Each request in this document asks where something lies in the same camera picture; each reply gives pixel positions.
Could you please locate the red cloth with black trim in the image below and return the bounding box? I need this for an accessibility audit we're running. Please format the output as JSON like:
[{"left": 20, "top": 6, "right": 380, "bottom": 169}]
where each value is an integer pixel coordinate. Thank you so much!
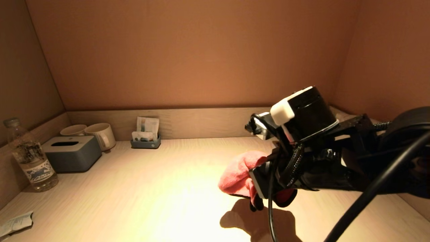
[{"left": 218, "top": 150, "right": 298, "bottom": 208}]

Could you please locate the small grey sachet tray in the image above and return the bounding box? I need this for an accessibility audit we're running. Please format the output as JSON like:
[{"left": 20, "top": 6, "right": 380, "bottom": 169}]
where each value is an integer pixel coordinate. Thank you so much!
[{"left": 131, "top": 134, "right": 161, "bottom": 150}]

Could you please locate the tall white sachet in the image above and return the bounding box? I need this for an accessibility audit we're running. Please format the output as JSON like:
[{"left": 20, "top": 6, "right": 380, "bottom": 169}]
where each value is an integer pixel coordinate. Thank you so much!
[{"left": 136, "top": 117, "right": 160, "bottom": 142}]

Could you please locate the short white sachet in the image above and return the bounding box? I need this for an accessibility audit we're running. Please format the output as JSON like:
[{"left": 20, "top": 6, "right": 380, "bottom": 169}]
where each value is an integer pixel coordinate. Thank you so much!
[{"left": 132, "top": 131, "right": 155, "bottom": 143}]

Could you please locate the white mug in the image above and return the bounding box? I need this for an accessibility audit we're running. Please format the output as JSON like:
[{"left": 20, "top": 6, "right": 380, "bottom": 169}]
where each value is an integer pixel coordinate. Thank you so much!
[
  {"left": 60, "top": 125, "right": 88, "bottom": 137},
  {"left": 85, "top": 123, "right": 117, "bottom": 152}
]

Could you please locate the grey tissue box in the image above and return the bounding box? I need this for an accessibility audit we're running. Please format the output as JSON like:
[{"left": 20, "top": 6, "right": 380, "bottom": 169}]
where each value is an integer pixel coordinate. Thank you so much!
[{"left": 42, "top": 136, "right": 102, "bottom": 173}]

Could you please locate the clear plastic water bottle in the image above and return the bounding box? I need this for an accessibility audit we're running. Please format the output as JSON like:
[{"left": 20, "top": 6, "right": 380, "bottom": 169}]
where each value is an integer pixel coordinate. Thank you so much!
[{"left": 3, "top": 118, "right": 59, "bottom": 192}]

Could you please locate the crumpled white paper wrapper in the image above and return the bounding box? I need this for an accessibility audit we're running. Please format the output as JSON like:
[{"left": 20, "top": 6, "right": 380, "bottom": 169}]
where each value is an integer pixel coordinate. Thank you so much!
[{"left": 0, "top": 211, "right": 35, "bottom": 238}]

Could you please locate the thick black cable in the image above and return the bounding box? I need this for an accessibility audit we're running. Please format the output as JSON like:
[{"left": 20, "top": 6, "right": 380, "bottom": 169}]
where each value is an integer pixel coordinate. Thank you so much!
[{"left": 324, "top": 129, "right": 430, "bottom": 242}]

